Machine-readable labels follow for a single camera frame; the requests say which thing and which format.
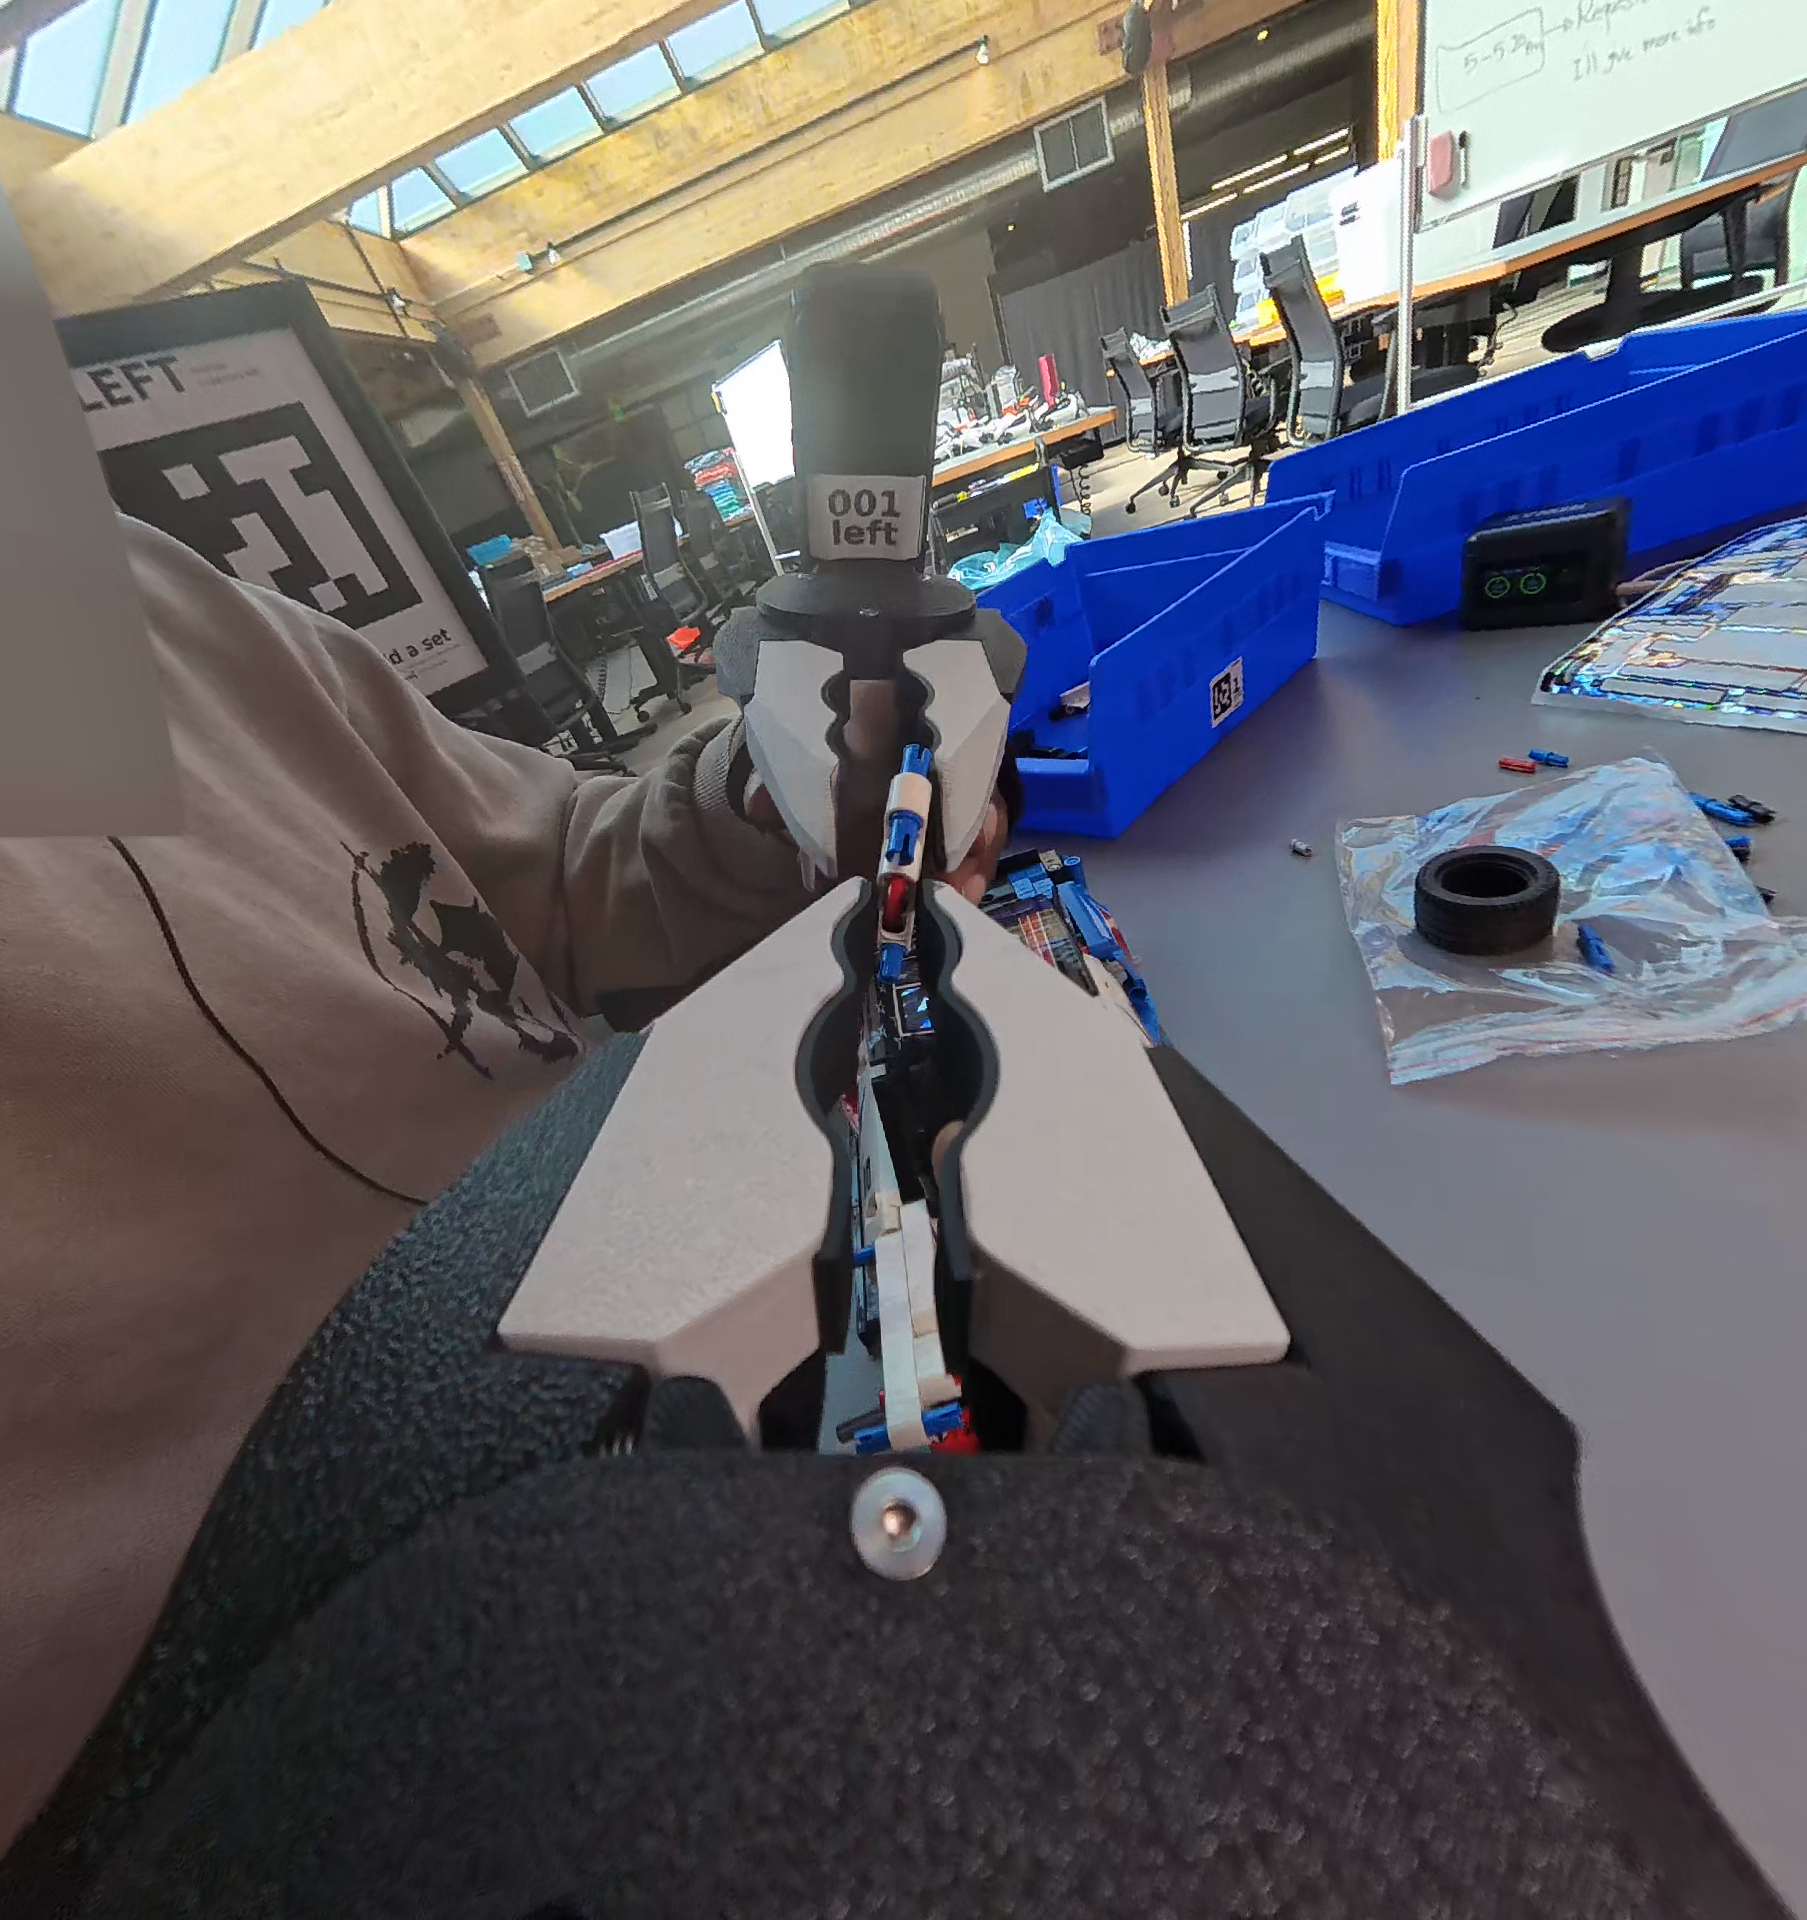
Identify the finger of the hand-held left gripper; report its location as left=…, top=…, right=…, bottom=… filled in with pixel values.
left=904, top=638, right=1014, bottom=888
left=740, top=638, right=859, bottom=893

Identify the grey desk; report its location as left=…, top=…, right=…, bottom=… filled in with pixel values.
left=979, top=497, right=1807, bottom=1920

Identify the teal plastic sheet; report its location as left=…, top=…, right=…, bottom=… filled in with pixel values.
left=947, top=510, right=1092, bottom=590

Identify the black hoodie drawstring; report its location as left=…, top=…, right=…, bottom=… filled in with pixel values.
left=108, top=837, right=424, bottom=1211

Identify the bright monitor screen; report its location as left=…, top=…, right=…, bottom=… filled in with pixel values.
left=711, top=338, right=800, bottom=489

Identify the framed marker poster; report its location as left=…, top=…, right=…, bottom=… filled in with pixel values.
left=53, top=277, right=522, bottom=724

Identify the person's left hand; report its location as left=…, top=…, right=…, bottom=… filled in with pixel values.
left=940, top=777, right=1014, bottom=903

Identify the brick-built toy race car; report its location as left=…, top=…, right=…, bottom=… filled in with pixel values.
left=828, top=848, right=1168, bottom=1458

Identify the shiny printed booklet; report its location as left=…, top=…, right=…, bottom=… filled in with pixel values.
left=1532, top=503, right=1807, bottom=739

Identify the person's left forearm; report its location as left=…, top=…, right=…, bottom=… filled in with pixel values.
left=438, top=707, right=814, bottom=1024

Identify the pile of blue red pins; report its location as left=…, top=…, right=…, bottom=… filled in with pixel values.
left=1489, top=810, right=1768, bottom=969

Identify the white brick beam with pins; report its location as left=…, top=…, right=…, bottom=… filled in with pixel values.
left=873, top=742, right=939, bottom=992

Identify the black office chair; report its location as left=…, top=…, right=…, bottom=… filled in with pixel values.
left=1256, top=231, right=1459, bottom=444
left=474, top=556, right=612, bottom=758
left=1097, top=285, right=1280, bottom=519
left=624, top=488, right=725, bottom=715

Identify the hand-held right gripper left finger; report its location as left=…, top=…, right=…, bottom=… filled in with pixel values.
left=497, top=878, right=874, bottom=1450

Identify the white whiteboard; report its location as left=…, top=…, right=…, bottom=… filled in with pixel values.
left=1420, top=0, right=1807, bottom=234

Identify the blue storage bin white label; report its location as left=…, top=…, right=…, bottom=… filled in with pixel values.
left=975, top=503, right=1323, bottom=840

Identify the clear zip bag red seal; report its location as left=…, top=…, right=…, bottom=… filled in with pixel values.
left=1335, top=755, right=1807, bottom=1085

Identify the blue plastic storage bin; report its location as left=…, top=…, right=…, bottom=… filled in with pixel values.
left=1263, top=300, right=1807, bottom=629

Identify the black rubber toy tyre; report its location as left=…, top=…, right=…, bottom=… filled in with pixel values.
left=1413, top=844, right=1565, bottom=955

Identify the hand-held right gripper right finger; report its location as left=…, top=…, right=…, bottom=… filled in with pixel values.
left=918, top=883, right=1293, bottom=1445

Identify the long wooden work table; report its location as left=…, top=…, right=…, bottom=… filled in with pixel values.
left=1382, top=150, right=1807, bottom=363

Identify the black device with green lights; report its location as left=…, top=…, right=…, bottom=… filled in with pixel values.
left=1458, top=503, right=1632, bottom=631

